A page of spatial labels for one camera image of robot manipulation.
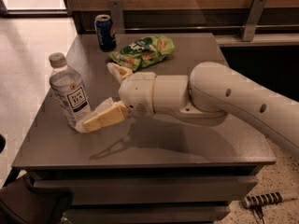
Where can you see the green snack bag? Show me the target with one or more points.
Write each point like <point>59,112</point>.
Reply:
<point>144,52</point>

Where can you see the grey drawer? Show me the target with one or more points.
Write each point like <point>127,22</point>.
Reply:
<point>155,190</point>
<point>160,215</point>

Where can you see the grey drawer cabinet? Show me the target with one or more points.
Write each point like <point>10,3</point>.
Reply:
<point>140,147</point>

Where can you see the right metal wall bracket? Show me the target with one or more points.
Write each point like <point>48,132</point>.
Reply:
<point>248,30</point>

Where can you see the metal wall bracket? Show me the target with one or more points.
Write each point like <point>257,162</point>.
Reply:
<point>248,30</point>
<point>116,13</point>

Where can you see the lower grey drawer front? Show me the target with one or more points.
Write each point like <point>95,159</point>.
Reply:
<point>160,215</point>

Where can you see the clear plastic water bottle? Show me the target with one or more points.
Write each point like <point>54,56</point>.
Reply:
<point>68,87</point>

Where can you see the blue soda can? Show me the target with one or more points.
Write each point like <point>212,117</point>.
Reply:
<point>105,31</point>

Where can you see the dark brown chair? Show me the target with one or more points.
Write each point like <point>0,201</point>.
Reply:
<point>22,203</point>

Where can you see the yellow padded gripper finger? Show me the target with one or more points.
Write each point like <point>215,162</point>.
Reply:
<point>106,114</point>
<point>120,73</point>

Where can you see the upper grey drawer front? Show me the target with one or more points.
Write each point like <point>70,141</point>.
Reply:
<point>155,190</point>

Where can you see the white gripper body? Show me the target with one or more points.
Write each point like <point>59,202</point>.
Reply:
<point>136,93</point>

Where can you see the black white striped tool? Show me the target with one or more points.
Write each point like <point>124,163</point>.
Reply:
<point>268,198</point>

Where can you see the left metal wall bracket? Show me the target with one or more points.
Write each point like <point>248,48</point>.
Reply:
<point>116,13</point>

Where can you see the dark horizontal wall rail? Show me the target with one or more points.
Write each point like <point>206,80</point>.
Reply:
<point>260,29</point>

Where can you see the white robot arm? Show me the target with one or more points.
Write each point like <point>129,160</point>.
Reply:
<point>205,97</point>

